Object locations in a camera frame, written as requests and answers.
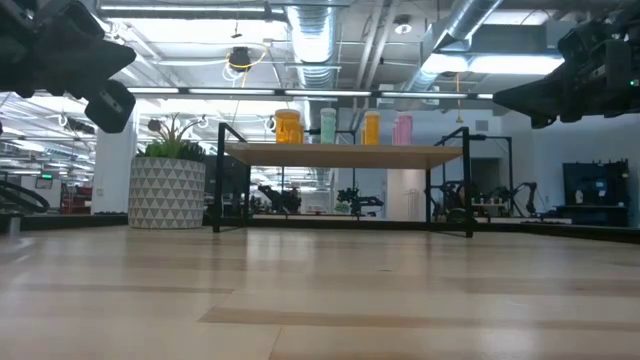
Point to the long linear light bar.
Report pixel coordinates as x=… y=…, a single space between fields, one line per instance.
x=325 y=93

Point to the wooden shelf black metal legs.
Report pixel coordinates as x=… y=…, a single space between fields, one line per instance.
x=345 y=156

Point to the green bottle pastel tablets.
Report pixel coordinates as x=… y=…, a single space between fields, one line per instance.
x=328 y=127

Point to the silver slanted air duct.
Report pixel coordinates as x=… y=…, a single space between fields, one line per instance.
x=467 y=15

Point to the potted plant triangle-pattern pot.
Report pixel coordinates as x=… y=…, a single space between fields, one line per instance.
x=165 y=195

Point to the large orange pill bottle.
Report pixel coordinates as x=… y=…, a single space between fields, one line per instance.
x=287 y=127

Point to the black rig frame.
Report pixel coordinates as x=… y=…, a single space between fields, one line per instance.
x=75 y=222

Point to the black ceiling device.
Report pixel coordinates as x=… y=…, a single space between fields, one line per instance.
x=240 y=57

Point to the person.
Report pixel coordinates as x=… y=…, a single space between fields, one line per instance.
x=461 y=196

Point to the silver spiral air duct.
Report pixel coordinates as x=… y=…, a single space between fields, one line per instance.
x=312 y=35

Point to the black equipment cabinet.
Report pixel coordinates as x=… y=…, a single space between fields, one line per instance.
x=595 y=192

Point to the green exit sign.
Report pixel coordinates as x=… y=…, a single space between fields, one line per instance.
x=46 y=176

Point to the background black robot arm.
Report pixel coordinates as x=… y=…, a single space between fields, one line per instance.
x=280 y=200
x=517 y=195
x=359 y=200

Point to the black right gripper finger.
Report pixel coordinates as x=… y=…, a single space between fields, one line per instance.
x=535 y=100

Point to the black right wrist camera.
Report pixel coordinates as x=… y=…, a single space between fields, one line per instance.
x=580 y=42

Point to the round ceiling sensor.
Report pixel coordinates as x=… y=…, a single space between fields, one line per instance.
x=402 y=27

